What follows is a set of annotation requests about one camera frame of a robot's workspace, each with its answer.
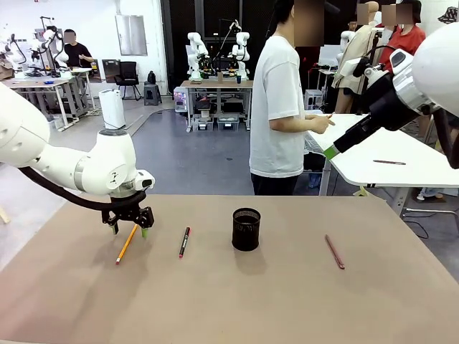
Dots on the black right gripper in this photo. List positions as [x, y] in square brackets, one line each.
[389, 107]

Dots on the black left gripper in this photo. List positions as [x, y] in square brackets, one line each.
[127, 204]

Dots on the yellow pencil pink eraser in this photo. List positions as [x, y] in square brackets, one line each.
[126, 245]

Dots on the small pen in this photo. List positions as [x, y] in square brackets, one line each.
[331, 115]

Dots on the black marker red ends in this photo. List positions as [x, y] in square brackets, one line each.
[184, 243]

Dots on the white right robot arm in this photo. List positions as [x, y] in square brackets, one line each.
[441, 53]

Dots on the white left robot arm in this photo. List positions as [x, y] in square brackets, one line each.
[107, 165]

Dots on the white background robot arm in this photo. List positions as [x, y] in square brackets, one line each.
[195, 53]
[242, 53]

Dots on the person right forearm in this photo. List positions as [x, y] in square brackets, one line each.
[290, 124]

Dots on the thin dark pen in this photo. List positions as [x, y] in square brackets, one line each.
[389, 162]

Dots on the dark red pen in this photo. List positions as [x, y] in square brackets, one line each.
[335, 252]

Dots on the black mesh pen holder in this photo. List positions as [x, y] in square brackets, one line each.
[246, 233]

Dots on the person right hand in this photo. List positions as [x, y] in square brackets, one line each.
[321, 123]

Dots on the white desk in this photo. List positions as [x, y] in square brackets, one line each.
[387, 143]

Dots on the clear plastic bag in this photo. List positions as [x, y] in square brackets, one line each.
[313, 143]

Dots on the blue bin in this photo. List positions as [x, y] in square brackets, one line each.
[315, 180]

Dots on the person in white t-shirt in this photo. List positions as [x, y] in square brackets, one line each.
[276, 107]

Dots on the mannequin in beige coat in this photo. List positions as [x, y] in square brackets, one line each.
[356, 53]

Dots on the white air purifier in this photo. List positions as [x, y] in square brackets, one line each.
[112, 107]

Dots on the person in red shirt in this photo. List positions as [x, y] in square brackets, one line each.
[409, 36]

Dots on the white storage bin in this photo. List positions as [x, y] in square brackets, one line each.
[228, 123]
[204, 124]

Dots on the dark grey stool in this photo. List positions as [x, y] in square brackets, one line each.
[152, 95]

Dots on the lit computer tower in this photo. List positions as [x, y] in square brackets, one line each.
[180, 100]

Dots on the black office chair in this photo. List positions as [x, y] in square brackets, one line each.
[128, 77]

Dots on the black bag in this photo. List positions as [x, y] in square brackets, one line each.
[151, 77]

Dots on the brown-top robot table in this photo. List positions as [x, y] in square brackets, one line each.
[215, 84]

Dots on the patterned black hat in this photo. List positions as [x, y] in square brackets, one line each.
[448, 15]

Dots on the white-legged work table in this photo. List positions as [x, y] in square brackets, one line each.
[36, 83]

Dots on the person in black shirt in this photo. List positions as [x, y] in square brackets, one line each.
[77, 52]

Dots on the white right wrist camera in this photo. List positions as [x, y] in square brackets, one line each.
[349, 68]

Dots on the metal wall panel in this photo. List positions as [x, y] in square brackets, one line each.
[131, 35]

